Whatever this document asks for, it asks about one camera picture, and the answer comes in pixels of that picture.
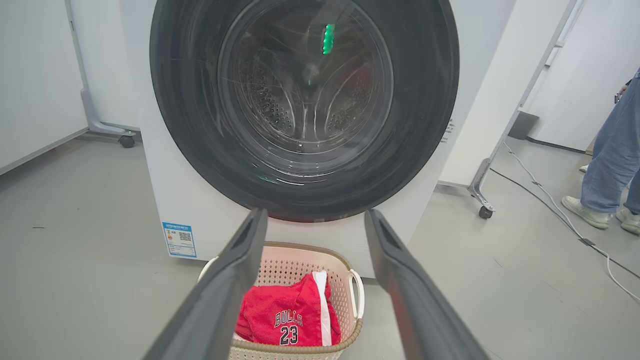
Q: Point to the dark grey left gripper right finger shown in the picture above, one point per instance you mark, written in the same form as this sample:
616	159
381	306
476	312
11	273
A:
420	310

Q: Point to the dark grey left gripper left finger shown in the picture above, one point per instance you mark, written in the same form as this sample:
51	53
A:
215	310

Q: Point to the red Bulls 23 garment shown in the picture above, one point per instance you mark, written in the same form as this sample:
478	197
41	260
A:
290	320

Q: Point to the black glass washing machine door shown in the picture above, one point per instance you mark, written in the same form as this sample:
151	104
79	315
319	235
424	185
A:
190	100

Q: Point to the cream perforated laundry basket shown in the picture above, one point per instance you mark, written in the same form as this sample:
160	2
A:
300	262

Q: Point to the white washing machine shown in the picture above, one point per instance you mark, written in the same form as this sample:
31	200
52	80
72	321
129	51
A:
200	210

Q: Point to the blue energy label sticker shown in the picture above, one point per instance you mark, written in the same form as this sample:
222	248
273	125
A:
179	240

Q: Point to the black caster wheel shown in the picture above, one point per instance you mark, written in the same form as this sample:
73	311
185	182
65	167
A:
126	141
485	212

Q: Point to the dark grey floor box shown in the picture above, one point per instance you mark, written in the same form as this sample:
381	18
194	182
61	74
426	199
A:
522	125

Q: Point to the white partition with metal leg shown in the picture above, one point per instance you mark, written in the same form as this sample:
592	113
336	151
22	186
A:
480	100
110	60

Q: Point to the person in blue jeans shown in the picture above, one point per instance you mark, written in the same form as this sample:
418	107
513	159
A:
610	150

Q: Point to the white partition panel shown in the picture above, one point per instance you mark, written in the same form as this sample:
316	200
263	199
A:
40	75

